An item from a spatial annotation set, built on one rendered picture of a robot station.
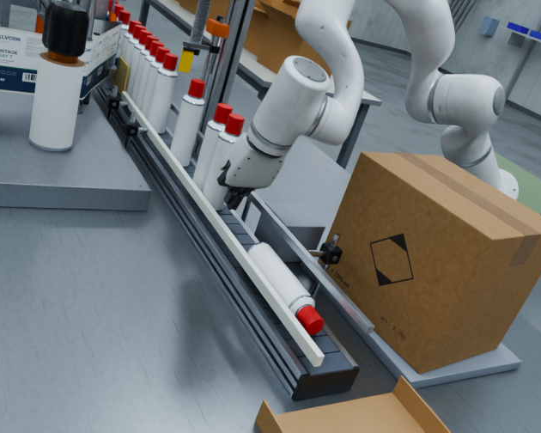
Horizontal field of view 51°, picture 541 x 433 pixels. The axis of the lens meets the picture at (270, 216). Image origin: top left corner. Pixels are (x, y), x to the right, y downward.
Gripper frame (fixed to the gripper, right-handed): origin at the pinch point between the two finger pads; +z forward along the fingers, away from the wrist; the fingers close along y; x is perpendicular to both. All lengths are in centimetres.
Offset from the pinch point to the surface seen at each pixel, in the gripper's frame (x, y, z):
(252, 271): 19.5, 4.2, -3.2
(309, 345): 37.4, 4.2, -10.2
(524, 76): -551, -895, 242
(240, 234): 4.7, -2.5, 5.4
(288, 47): -162, -112, 60
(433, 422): 51, -13, -10
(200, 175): -10.8, 2.0, 5.4
